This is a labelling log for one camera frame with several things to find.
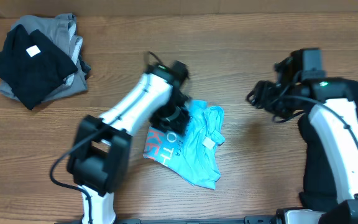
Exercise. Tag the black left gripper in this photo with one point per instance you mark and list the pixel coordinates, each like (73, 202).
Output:
(180, 127)

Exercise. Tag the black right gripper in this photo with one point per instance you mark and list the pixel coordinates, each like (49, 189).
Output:
(261, 94)

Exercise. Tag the light blue printed t-shirt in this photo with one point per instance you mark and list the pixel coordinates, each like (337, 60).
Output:
(191, 155)

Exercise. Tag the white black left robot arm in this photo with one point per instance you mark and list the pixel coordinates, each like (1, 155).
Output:
(102, 144)

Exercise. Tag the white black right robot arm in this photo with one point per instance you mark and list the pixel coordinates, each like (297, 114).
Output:
(328, 105)

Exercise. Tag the black cloth pile right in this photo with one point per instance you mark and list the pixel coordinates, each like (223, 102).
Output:
(319, 190)

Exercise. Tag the grey folded shirt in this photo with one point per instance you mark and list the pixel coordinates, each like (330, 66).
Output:
(61, 30)

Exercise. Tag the black folded shirt with tag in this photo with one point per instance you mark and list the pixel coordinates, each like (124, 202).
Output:
(33, 66)

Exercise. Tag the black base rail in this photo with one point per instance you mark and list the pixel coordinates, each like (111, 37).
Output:
(257, 219)

